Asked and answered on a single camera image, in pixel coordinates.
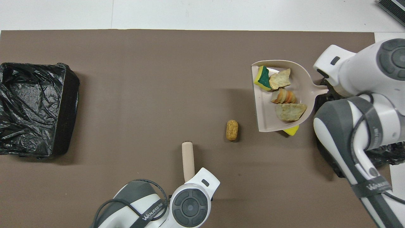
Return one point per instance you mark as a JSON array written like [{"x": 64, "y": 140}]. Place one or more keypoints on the crumpled black bag bin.
[{"x": 384, "y": 155}]

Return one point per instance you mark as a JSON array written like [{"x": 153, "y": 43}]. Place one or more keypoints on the boxy black bag bin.
[{"x": 31, "y": 110}]

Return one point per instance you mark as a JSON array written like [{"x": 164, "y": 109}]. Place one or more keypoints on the yellow and green sponge piece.
[{"x": 262, "y": 79}]

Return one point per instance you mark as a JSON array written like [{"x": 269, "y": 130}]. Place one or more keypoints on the beige brush with black bristles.
[{"x": 188, "y": 158}]

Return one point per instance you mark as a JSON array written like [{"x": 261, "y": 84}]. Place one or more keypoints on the orange striped bread slice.
[{"x": 284, "y": 97}]

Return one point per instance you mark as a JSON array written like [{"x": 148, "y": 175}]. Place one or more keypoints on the brown croquette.
[{"x": 232, "y": 129}]

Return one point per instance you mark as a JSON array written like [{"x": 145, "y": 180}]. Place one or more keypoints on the ribbed rectangular bread piece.
[{"x": 291, "y": 111}]

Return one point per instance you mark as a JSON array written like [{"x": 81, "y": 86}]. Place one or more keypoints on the rounded yellow sponge piece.
[{"x": 292, "y": 130}]

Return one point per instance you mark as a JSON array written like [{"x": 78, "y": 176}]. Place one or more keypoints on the dark ribbed grey panel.
[{"x": 395, "y": 6}]

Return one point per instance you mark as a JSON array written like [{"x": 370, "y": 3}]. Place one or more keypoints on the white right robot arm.
[{"x": 357, "y": 72}]

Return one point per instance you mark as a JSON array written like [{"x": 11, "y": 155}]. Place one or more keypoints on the small pale bread chunk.
[{"x": 280, "y": 79}]

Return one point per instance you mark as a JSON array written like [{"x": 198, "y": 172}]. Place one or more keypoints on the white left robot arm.
[{"x": 190, "y": 205}]

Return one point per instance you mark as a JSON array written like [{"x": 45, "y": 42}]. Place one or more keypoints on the beige plastic dustpan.
[{"x": 265, "y": 107}]

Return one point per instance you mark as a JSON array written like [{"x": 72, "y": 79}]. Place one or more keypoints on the brown paper table mat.
[{"x": 158, "y": 79}]

